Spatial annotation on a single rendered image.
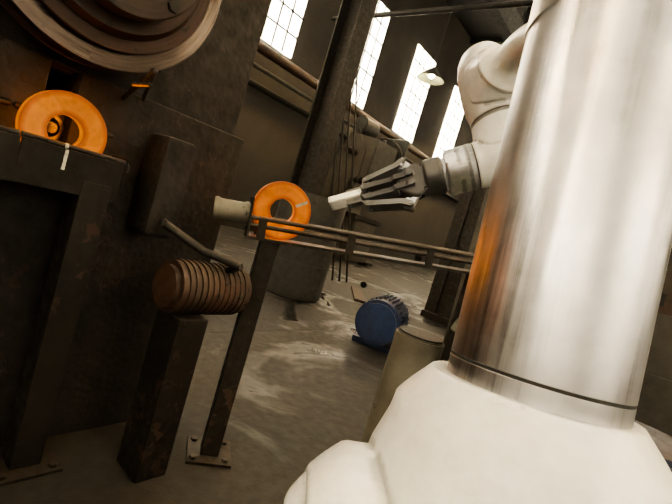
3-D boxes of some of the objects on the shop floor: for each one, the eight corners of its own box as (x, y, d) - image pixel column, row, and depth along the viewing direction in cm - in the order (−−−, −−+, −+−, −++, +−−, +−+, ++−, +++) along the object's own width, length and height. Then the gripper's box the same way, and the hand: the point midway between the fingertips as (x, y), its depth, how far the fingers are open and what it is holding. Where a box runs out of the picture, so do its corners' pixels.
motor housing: (100, 460, 105) (157, 250, 102) (180, 440, 123) (231, 260, 119) (124, 492, 97) (186, 266, 94) (206, 466, 115) (261, 274, 111)
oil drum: (241, 278, 380) (269, 180, 374) (287, 283, 427) (313, 195, 421) (287, 301, 344) (319, 193, 338) (332, 303, 391) (361, 208, 385)
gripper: (436, 137, 85) (323, 169, 91) (449, 187, 78) (325, 218, 84) (441, 162, 91) (334, 191, 97) (453, 211, 84) (338, 239, 90)
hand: (346, 199), depth 90 cm, fingers closed
